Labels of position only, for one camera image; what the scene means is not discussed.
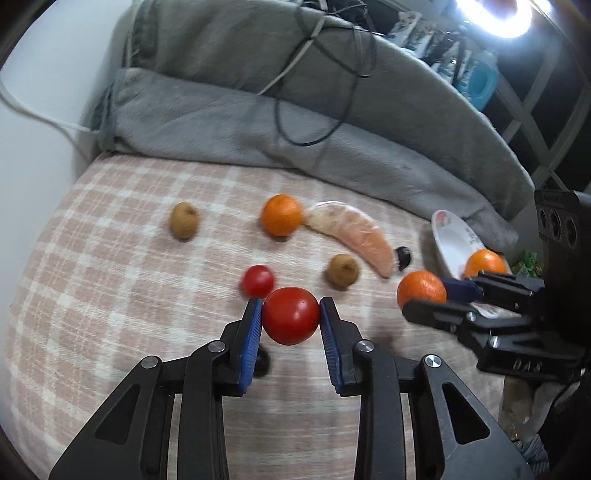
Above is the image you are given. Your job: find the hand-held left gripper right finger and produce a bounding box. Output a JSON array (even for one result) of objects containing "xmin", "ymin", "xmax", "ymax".
[{"xmin": 318, "ymin": 296, "xmax": 536, "ymax": 480}]

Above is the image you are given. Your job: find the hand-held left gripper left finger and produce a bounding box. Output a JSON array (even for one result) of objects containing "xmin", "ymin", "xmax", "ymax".
[{"xmin": 48, "ymin": 298, "xmax": 265, "ymax": 480}]

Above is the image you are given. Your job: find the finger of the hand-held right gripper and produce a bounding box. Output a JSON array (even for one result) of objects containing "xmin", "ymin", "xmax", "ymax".
[
  {"xmin": 441, "ymin": 271, "xmax": 548, "ymax": 319},
  {"xmin": 402, "ymin": 298, "xmax": 555, "ymax": 357}
]

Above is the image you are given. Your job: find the orange mandarin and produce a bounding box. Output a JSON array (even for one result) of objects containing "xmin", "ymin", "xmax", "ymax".
[
  {"xmin": 261, "ymin": 194, "xmax": 304, "ymax": 237},
  {"xmin": 396, "ymin": 270, "xmax": 448, "ymax": 310},
  {"xmin": 464, "ymin": 249, "xmax": 509, "ymax": 279}
]

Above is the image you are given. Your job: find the white floral plate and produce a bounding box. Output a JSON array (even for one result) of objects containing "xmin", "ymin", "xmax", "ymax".
[{"xmin": 431, "ymin": 209, "xmax": 520, "ymax": 320}]

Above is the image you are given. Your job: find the large red tomato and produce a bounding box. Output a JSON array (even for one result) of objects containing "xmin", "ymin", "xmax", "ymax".
[{"xmin": 262, "ymin": 287, "xmax": 321, "ymax": 346}]

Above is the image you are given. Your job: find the small red tomato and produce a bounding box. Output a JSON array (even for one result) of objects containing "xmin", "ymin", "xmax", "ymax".
[{"xmin": 241, "ymin": 265, "xmax": 276, "ymax": 297}]

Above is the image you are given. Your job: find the small brown kiwi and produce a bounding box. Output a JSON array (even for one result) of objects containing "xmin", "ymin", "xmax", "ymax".
[
  {"xmin": 169, "ymin": 202, "xmax": 201, "ymax": 240},
  {"xmin": 327, "ymin": 253, "xmax": 360, "ymax": 289}
]

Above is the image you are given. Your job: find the peeled pomelo segment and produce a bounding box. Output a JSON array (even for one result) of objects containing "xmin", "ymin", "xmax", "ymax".
[{"xmin": 305, "ymin": 200, "xmax": 397, "ymax": 279}]

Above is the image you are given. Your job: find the green snack packet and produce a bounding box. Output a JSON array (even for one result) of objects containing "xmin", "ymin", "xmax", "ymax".
[{"xmin": 510, "ymin": 251, "xmax": 546, "ymax": 278}]

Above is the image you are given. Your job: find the pink plaid bed sheet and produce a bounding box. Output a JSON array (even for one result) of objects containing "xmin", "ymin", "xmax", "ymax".
[{"xmin": 7, "ymin": 152, "xmax": 509, "ymax": 480}]

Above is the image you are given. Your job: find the blue detergent bottle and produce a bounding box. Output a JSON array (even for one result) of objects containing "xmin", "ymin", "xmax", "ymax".
[{"xmin": 455, "ymin": 51, "xmax": 502, "ymax": 112}]

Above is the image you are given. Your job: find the grey fleece blanket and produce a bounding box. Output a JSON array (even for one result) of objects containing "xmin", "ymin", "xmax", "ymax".
[{"xmin": 95, "ymin": 0, "xmax": 536, "ymax": 250}]

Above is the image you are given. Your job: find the row of white floral pouches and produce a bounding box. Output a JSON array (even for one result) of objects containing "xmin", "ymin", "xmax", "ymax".
[{"xmin": 387, "ymin": 10, "xmax": 465, "ymax": 68}]

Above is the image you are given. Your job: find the white lattice frame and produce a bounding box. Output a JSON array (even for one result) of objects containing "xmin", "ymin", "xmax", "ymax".
[{"xmin": 489, "ymin": 28, "xmax": 591, "ymax": 195}]

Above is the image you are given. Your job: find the black cable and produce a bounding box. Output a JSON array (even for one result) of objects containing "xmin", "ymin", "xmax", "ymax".
[{"xmin": 274, "ymin": 7, "xmax": 379, "ymax": 147}]

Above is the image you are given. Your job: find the ring light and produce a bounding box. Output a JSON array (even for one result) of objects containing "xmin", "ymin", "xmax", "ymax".
[{"xmin": 455, "ymin": 0, "xmax": 534, "ymax": 40}]

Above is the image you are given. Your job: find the grey cable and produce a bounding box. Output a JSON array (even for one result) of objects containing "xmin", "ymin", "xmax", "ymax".
[{"xmin": 256, "ymin": 18, "xmax": 324, "ymax": 95}]

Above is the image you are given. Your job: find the thin white cable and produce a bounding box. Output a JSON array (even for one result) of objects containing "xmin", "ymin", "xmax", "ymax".
[{"xmin": 0, "ymin": 74, "xmax": 101, "ymax": 136}]

